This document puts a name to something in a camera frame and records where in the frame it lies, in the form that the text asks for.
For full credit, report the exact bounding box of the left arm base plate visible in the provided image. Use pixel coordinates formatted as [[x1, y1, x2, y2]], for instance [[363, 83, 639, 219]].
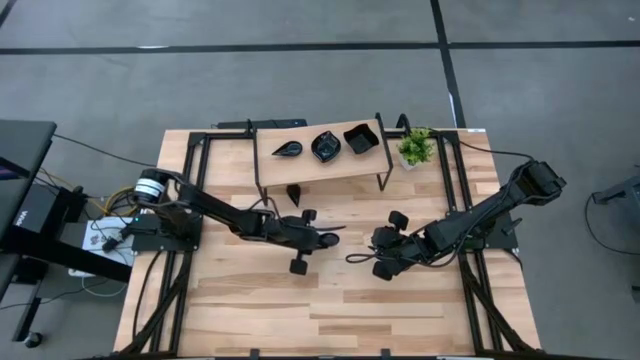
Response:
[[130, 212, 205, 254]]

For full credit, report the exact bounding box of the wooden shelf with black legs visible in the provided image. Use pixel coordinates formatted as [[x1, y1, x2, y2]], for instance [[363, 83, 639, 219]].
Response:
[[251, 112, 396, 207]]

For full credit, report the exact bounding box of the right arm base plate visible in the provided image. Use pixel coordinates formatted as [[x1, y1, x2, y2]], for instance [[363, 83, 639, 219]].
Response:
[[446, 208, 520, 251]]

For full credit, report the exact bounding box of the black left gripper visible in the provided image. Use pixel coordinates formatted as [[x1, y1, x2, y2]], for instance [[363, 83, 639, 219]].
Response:
[[269, 208, 324, 276]]

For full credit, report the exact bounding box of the black computer case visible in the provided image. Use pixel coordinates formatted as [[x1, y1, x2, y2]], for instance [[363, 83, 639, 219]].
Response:
[[12, 184, 66, 236]]

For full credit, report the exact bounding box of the black side desk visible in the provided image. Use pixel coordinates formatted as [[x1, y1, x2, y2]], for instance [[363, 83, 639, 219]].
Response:
[[0, 118, 134, 346]]

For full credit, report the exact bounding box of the black leaf-shaped mini plate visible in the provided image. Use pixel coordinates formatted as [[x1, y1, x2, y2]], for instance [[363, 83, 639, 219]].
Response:
[[310, 130, 343, 164]]

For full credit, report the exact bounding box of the black taut cable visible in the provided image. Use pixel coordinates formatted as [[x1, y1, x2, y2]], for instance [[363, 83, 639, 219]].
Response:
[[427, 127, 535, 161]]

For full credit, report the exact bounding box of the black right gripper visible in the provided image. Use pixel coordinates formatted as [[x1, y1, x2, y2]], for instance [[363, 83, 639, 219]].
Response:
[[369, 209, 431, 282]]

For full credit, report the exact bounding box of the black metal rig frame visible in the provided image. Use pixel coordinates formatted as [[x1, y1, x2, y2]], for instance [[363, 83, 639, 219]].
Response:
[[113, 127, 544, 360]]

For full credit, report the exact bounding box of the black square wavy mini plate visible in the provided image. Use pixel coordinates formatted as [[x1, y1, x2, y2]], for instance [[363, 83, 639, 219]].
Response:
[[342, 122, 381, 155]]

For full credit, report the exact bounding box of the green plant in white pot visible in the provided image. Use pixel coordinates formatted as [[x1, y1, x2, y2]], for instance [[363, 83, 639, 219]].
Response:
[[396, 126, 436, 172]]

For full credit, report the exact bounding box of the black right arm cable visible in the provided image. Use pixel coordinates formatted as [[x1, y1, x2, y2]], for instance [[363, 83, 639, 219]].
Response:
[[345, 252, 381, 265]]

